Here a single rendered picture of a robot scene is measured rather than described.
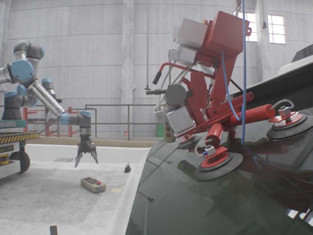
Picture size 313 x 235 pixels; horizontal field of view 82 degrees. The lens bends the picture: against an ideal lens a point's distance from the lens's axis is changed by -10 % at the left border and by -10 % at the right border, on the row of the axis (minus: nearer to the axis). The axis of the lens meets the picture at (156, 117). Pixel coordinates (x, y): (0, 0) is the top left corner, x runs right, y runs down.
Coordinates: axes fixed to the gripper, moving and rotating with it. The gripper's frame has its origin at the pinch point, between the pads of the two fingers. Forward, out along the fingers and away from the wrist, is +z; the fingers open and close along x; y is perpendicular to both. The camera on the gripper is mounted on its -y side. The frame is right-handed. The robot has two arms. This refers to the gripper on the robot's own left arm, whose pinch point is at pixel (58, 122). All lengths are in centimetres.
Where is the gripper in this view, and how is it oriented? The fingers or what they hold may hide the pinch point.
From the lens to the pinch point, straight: 152.0
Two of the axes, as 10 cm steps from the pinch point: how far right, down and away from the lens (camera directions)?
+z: 3.7, 9.1, -1.9
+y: -7.3, 4.1, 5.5
